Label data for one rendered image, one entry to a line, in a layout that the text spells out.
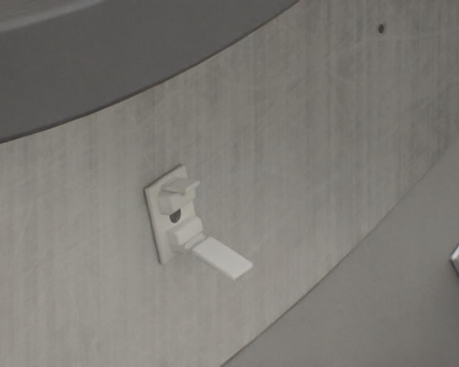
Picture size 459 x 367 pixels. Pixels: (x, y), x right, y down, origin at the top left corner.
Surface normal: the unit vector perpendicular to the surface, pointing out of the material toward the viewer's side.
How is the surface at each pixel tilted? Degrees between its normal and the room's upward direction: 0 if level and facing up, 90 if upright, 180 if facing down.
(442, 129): 90
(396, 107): 90
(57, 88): 90
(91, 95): 90
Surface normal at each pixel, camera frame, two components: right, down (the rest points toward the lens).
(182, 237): 0.77, 0.11
